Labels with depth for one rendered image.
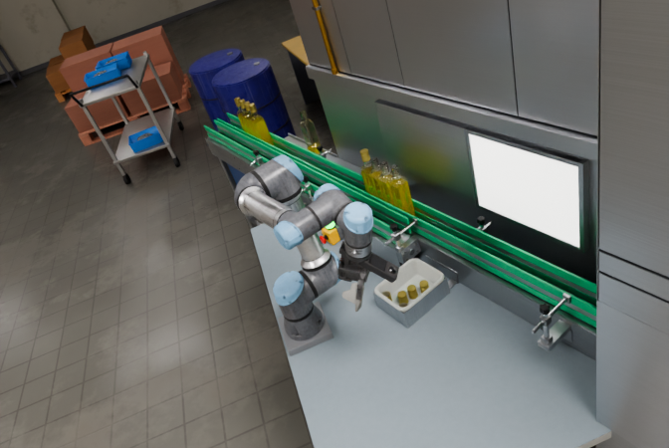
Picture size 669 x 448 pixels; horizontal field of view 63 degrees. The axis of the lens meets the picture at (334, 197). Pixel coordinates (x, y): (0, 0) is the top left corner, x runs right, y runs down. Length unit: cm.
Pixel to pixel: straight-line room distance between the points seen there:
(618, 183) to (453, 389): 94
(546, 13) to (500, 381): 108
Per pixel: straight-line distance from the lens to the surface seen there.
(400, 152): 224
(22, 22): 1154
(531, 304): 189
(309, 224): 141
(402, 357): 194
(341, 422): 185
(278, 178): 176
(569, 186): 173
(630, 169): 111
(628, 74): 102
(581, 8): 149
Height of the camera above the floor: 227
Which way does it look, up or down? 34 degrees down
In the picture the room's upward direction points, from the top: 19 degrees counter-clockwise
